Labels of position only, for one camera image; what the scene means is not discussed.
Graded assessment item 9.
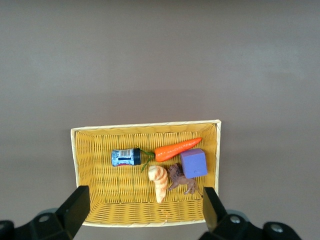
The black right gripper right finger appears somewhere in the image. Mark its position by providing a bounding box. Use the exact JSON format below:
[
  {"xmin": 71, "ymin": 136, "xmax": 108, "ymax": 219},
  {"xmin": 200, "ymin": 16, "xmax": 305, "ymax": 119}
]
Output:
[{"xmin": 199, "ymin": 186, "xmax": 302, "ymax": 240}]

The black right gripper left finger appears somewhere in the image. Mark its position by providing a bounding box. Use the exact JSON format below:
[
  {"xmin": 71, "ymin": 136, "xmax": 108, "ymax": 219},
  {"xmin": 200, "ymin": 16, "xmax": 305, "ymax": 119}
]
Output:
[{"xmin": 0, "ymin": 185, "xmax": 91, "ymax": 240}]

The yellow wicker tray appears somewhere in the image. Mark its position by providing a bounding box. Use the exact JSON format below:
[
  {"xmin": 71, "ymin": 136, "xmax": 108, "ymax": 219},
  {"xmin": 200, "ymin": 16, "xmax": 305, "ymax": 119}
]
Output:
[{"xmin": 70, "ymin": 119, "xmax": 223, "ymax": 228}]

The brown toy lion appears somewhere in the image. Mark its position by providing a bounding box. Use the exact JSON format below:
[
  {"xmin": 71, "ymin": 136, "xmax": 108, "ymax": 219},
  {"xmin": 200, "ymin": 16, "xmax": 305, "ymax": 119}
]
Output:
[{"xmin": 166, "ymin": 162, "xmax": 204, "ymax": 198}]

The purple foam cube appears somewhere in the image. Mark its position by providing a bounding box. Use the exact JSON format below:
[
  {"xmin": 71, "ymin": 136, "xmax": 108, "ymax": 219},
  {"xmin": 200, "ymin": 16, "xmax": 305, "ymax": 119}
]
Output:
[{"xmin": 179, "ymin": 147, "xmax": 209, "ymax": 180}]

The beige toy bread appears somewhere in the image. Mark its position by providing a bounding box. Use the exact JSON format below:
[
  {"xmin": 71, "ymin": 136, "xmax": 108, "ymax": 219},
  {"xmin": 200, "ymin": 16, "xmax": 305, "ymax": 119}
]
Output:
[{"xmin": 147, "ymin": 164, "xmax": 169, "ymax": 204}]

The small can with black lid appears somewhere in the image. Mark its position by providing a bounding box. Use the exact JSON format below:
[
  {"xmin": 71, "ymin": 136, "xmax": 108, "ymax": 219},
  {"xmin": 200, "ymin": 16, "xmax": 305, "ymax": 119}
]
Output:
[{"xmin": 110, "ymin": 147, "xmax": 142, "ymax": 168}]

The orange toy carrot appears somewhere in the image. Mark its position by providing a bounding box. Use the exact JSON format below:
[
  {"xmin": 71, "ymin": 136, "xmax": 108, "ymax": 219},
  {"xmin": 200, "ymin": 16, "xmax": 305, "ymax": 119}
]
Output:
[{"xmin": 139, "ymin": 136, "xmax": 203, "ymax": 173}]

